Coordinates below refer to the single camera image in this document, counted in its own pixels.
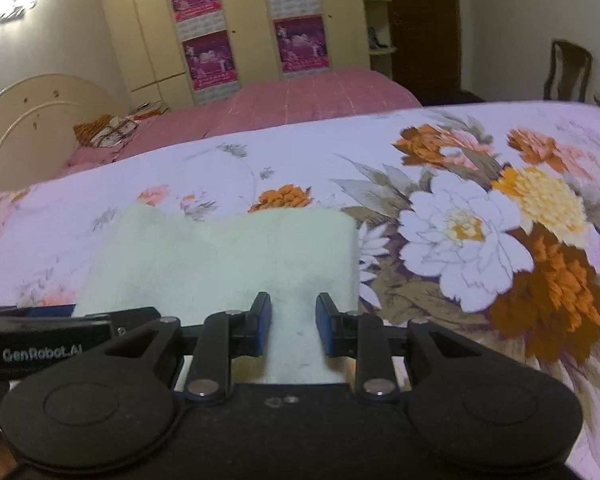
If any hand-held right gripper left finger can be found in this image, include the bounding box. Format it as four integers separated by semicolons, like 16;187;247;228
102;291;273;406

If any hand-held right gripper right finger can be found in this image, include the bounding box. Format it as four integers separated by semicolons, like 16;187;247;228
315;292;487;406

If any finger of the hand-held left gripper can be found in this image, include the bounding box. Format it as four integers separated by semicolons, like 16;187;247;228
77;306;162;327
0;303;77;319

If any pale green cloth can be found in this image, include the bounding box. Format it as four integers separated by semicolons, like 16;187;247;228
72;205;362;387

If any floral purple blanket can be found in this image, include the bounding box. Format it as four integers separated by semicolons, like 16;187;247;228
0;100;600;480

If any orange pillow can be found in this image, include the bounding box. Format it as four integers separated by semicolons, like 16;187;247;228
72;114;116;147

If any cream arched headboard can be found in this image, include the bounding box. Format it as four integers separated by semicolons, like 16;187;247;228
0;74;131;196

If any pink bedspread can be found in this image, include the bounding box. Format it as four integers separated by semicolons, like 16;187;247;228
50;66;424;181

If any cream wardrobe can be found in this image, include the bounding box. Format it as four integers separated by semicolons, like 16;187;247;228
92;0;372;108

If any cream corner shelf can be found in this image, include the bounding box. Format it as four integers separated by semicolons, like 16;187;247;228
359;0;399;79

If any dark brown door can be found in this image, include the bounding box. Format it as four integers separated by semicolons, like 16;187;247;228
382;0;464;97

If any wooden chair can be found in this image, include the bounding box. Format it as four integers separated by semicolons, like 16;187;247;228
544;38;594;103

